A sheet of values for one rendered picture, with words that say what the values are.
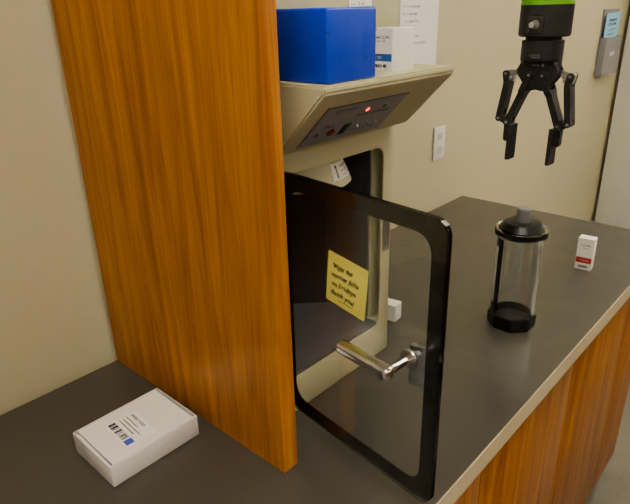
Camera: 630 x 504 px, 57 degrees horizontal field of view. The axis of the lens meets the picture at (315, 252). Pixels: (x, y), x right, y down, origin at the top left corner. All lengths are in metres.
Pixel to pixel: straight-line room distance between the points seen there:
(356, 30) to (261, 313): 0.40
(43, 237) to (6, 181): 0.12
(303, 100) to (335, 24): 0.10
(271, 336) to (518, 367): 0.58
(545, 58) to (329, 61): 0.53
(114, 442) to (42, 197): 0.45
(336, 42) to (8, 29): 0.57
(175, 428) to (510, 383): 0.61
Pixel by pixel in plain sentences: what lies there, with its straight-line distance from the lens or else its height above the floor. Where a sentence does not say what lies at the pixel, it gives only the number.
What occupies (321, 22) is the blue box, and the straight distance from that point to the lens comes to 0.76.
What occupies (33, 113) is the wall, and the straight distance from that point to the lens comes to 1.12.
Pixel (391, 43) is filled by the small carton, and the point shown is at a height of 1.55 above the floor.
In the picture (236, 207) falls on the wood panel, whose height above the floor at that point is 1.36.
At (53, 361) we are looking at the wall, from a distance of 1.26.
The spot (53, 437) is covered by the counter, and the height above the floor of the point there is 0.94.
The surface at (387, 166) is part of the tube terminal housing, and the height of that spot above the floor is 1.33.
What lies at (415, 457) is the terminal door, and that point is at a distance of 0.81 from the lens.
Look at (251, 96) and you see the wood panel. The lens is 0.71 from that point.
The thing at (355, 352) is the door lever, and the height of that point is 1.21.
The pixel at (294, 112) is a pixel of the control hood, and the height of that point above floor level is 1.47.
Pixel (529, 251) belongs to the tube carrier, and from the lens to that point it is 1.26.
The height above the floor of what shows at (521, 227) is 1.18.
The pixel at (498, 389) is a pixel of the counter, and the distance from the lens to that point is 1.15.
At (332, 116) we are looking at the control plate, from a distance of 0.81.
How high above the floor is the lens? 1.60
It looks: 23 degrees down
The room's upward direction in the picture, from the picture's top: 2 degrees counter-clockwise
